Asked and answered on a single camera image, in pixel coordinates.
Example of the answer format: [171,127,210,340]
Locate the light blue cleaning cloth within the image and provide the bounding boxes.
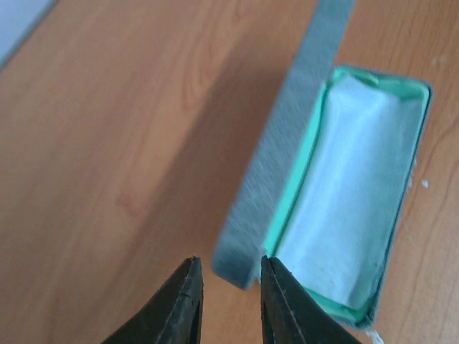
[278,76,422,310]

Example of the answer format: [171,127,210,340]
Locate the grey-green glasses case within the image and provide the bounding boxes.
[212,1,431,329]

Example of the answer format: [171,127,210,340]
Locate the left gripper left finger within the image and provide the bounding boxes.
[104,257,204,343]

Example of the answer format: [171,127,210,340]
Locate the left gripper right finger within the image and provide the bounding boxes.
[261,256,359,344]

